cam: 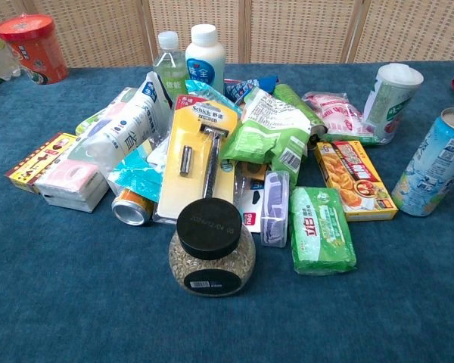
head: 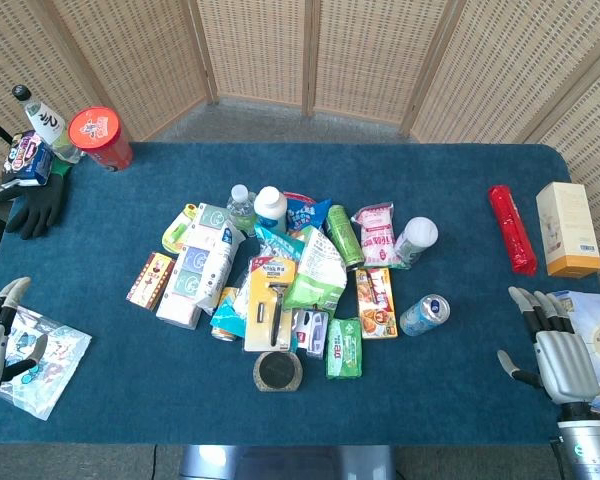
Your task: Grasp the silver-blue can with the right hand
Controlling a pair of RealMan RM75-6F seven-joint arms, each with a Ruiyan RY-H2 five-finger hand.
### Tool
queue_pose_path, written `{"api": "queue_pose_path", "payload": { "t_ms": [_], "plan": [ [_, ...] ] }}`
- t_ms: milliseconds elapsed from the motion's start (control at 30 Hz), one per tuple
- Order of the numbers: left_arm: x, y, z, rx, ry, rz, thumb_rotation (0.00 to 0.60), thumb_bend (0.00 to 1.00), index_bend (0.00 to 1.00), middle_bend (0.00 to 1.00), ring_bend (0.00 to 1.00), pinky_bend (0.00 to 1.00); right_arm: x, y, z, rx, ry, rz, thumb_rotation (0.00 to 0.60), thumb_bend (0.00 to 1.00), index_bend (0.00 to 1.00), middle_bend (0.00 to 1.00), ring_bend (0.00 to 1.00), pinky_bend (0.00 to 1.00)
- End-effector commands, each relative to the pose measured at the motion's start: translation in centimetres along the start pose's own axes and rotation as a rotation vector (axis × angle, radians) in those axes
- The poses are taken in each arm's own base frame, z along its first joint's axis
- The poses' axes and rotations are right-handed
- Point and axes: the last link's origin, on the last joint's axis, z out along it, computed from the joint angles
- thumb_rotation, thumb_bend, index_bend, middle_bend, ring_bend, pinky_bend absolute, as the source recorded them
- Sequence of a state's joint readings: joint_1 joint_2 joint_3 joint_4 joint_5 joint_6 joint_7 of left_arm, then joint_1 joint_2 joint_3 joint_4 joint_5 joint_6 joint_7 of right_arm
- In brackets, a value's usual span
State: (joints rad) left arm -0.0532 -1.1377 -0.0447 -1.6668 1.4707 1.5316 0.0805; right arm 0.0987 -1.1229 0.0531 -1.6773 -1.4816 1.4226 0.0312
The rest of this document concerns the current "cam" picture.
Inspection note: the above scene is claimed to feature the green soap bar package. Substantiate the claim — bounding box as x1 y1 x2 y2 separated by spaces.
289 186 358 276

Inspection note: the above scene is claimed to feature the pink and white snack bag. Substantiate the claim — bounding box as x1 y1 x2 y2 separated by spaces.
301 90 375 143

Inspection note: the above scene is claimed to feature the yellow and red small box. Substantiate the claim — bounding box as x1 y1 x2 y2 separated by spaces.
4 132 79 194

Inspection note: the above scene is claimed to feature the orange aluminium can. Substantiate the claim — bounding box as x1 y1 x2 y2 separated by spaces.
110 187 155 227

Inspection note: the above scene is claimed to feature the pink and white tissue pack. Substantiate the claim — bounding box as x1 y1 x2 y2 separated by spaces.
34 158 110 214

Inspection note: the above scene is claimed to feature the clear green drink bottle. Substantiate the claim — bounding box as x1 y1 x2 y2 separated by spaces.
152 31 188 103

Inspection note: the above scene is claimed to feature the blue and red toothpaste box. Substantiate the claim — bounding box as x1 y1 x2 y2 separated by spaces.
223 78 260 104

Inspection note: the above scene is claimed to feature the yellow razor blister pack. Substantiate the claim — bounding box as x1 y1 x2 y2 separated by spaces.
152 94 243 225

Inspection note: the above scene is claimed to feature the pastel tissue packet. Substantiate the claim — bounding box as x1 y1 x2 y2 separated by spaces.
75 87 138 138

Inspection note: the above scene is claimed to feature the yellow curry box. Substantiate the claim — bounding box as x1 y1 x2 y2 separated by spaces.
313 140 400 222

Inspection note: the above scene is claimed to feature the white milk bottle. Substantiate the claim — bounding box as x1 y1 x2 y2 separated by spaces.
185 23 227 95

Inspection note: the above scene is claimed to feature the white and green lidded cup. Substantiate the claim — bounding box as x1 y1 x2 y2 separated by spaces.
362 63 425 146

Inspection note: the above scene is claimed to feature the teal plastic packet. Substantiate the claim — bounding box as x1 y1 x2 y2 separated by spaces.
107 145 165 203

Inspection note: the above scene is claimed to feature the light blue drink can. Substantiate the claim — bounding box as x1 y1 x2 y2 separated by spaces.
390 107 454 218

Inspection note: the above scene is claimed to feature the white and red stationery pack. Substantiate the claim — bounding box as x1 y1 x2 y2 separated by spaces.
233 177 266 227

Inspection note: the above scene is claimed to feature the green rolled bag pack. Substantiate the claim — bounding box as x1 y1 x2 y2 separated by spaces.
272 83 328 151

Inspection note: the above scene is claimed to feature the white and blue refill pouch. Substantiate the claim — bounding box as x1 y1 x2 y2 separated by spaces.
86 71 173 170

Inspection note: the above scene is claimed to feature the wooden folding screen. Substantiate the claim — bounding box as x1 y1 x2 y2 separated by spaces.
0 0 454 69

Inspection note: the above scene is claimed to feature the glass jar with black lid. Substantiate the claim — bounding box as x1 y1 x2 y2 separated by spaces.
168 197 257 299

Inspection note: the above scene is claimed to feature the clear box of purple items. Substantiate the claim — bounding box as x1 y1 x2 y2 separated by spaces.
260 170 291 249

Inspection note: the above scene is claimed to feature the red instant noodle cup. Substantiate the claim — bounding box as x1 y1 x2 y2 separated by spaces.
0 14 70 85

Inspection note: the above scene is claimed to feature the green snack bag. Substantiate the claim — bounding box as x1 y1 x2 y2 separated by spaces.
218 87 313 187

